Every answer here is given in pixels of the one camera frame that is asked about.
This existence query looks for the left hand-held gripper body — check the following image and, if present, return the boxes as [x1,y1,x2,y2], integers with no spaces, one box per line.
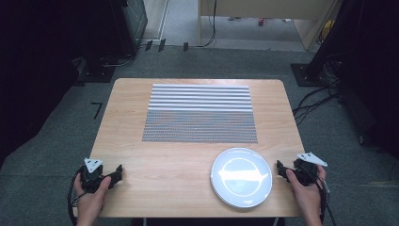
[79,157,111,194]

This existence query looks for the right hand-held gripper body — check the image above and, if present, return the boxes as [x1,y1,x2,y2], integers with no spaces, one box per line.
[292,152,328,186]

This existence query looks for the white plate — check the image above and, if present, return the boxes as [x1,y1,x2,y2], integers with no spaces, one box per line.
[210,147,274,210]

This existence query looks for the person's left hand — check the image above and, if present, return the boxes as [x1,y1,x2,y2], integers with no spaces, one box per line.
[73,175,113,218]

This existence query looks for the person's right hand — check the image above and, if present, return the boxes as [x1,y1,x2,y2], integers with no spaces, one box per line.
[285,164,327,212]

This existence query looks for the wooden table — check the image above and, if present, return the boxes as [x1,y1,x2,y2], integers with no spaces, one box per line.
[72,77,306,218]

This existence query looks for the black tape corner mark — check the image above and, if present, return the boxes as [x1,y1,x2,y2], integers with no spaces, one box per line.
[90,101,104,121]

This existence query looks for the grey striped placemat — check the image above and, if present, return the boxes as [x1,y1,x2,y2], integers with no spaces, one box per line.
[141,83,259,144]

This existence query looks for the black stand with base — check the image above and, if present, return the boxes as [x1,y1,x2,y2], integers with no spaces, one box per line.
[290,0,365,89]

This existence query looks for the yellow object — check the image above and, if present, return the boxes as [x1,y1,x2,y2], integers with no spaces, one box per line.
[318,19,336,44]

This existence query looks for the dark cabinet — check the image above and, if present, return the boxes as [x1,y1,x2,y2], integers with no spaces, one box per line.
[107,0,149,58]

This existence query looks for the light wooden desk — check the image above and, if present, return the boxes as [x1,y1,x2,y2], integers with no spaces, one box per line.
[197,0,343,52]

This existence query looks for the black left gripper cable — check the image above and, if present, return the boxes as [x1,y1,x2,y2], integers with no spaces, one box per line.
[67,167,88,226]

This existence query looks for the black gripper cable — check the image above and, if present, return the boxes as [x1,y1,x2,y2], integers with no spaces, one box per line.
[313,174,339,226]
[67,167,88,226]

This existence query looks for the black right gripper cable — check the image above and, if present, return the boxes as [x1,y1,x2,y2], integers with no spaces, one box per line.
[313,174,339,226]

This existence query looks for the black floor cables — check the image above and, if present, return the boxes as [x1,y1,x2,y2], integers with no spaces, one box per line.
[291,59,343,127]

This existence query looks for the black square base plate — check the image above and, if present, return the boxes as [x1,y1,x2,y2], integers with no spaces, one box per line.
[74,56,118,85]

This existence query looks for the black hanging cable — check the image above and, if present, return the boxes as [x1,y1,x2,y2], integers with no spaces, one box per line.
[197,0,218,49]

